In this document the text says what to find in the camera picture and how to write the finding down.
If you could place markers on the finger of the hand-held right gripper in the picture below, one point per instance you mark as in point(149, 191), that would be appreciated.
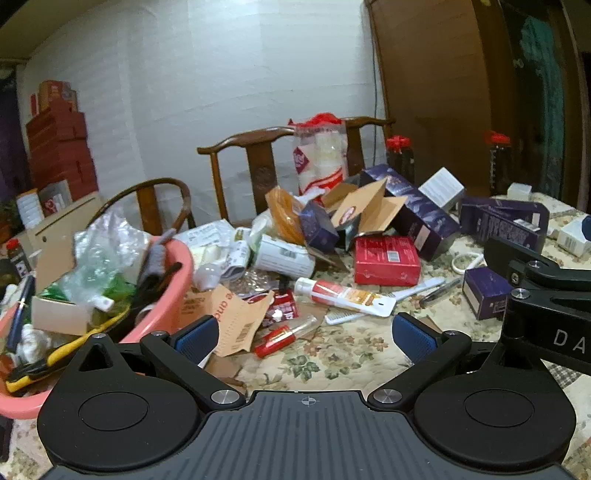
point(521, 256)

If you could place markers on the small blue box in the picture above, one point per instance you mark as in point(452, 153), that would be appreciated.
point(318, 228)

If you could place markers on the small open white box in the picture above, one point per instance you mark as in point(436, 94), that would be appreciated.
point(60, 318)

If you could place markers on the clear crinkled wrapper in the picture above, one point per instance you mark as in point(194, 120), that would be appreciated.
point(258, 282)

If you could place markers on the dark bottle with red cap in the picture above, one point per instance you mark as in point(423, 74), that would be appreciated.
point(400, 161)
point(498, 166)

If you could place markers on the beige cardboard box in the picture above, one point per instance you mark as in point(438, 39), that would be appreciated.
point(55, 240)

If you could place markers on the red box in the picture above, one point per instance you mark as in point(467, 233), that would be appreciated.
point(387, 261)

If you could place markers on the white carton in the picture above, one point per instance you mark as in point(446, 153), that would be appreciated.
point(30, 207)

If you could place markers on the white paper packets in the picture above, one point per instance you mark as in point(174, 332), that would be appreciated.
point(212, 235)

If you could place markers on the open brown cardboard box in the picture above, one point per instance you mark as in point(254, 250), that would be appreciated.
point(369, 198)

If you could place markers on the brown wooden door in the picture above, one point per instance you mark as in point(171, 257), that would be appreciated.
point(438, 69)

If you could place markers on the wooden chair with curved rail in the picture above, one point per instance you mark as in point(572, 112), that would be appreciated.
point(369, 122)

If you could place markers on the grey brush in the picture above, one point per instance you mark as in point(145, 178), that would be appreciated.
point(157, 261)

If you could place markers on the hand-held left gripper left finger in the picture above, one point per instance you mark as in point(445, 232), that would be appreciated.
point(196, 339)

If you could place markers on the white box with dark label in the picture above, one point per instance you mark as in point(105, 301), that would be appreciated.
point(575, 237)

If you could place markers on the clear crumpled plastic bags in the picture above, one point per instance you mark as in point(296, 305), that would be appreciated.
point(101, 249)

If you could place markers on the small purple white-faced box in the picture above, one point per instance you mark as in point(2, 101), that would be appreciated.
point(489, 286)

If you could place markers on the red spray bottle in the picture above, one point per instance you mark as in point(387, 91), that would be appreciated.
point(277, 339)

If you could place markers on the orange noodle packet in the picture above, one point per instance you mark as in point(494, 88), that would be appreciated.
point(284, 212)

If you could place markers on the brown cardboard scrap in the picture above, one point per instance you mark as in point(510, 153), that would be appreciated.
point(224, 369)

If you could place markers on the red-topped bag of white rolls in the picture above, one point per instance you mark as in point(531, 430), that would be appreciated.
point(318, 157)

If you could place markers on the white orange toothpaste tube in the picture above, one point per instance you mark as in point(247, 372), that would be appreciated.
point(337, 293)

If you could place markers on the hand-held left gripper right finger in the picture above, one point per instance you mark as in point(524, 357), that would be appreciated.
point(413, 339)

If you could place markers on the round-backed wooden chair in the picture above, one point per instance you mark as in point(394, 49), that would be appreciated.
point(147, 207)

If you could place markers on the stack of red boxes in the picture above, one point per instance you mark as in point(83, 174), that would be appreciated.
point(60, 143)

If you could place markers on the pink plastic basin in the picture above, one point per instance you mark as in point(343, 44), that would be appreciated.
point(181, 264)

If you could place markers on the long purple box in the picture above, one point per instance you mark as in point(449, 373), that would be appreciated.
point(425, 221)

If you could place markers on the red snack packet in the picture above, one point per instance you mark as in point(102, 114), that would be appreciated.
point(281, 307)

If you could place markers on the dark sauce bottle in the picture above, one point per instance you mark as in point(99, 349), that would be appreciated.
point(17, 261)

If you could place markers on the blue pen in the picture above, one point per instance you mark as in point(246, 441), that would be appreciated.
point(21, 314)

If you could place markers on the white booklet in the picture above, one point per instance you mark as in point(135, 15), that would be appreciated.
point(441, 187)

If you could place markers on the torn orange paper bag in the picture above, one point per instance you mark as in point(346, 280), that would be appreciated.
point(231, 318)

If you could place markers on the white figurine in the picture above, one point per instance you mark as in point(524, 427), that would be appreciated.
point(32, 344)

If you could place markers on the yellow black utility knife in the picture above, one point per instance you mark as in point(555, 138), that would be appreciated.
point(27, 369)

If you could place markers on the dark green curtain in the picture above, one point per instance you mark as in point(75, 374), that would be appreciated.
point(540, 92)

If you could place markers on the white plastic comb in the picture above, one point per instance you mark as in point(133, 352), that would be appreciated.
point(418, 290)

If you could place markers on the white cylindrical canister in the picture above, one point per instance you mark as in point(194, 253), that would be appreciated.
point(281, 256)

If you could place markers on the white plastic hook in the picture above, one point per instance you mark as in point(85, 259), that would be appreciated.
point(457, 266)

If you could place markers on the wide purple box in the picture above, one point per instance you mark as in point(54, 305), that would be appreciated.
point(498, 221)

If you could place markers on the small white printed roll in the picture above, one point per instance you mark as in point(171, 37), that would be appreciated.
point(238, 258)

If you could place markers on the tall-backed wooden chair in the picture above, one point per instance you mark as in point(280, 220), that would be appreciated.
point(261, 166)

